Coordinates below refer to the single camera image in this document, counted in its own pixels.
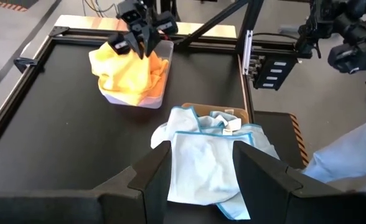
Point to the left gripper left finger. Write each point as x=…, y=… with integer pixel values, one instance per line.
x=124, y=205

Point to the wooden table with black frame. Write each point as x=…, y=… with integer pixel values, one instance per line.
x=86, y=23

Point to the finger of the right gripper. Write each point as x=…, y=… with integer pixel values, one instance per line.
x=167, y=25
x=119, y=45

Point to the person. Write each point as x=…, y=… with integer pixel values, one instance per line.
x=351, y=155

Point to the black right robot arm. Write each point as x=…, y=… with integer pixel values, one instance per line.
x=167, y=4

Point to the black diagonal frame strut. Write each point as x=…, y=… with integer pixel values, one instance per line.
x=220, y=18

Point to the black mat with striped edge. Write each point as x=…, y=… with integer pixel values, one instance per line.
x=279, y=137
x=5, y=3

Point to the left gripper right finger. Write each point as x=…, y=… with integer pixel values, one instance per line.
x=279, y=202

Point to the orange microfiber towel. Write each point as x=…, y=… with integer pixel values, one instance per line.
x=159, y=74
x=120, y=71

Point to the black table mat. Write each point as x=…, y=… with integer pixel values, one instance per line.
x=61, y=124

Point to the black control box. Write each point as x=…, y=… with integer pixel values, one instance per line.
x=274, y=71

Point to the silver aluminium bracket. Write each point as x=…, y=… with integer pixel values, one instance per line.
x=248, y=51

